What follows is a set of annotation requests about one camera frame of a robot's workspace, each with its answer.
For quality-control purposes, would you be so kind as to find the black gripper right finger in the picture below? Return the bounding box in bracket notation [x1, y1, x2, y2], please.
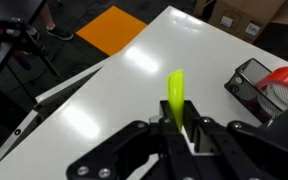
[182, 99, 288, 180]

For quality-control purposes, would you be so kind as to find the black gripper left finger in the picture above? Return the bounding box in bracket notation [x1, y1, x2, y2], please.
[66, 99, 198, 180]

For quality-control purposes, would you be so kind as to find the red tape roll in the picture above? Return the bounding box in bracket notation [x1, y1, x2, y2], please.
[255, 66, 288, 112]

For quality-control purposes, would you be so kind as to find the orange floor mat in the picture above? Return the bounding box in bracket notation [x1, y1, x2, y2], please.
[75, 5, 149, 57]

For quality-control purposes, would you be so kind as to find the brown shipping carton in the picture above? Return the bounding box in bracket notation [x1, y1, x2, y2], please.
[207, 0, 287, 45]

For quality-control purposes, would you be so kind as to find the black sneaker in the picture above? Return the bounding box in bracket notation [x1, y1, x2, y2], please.
[46, 25, 75, 42]

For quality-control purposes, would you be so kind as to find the person's bare leg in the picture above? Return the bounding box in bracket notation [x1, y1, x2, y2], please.
[38, 0, 57, 31]

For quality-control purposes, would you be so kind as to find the black equipment cart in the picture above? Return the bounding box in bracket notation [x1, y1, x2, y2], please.
[0, 18, 60, 88]

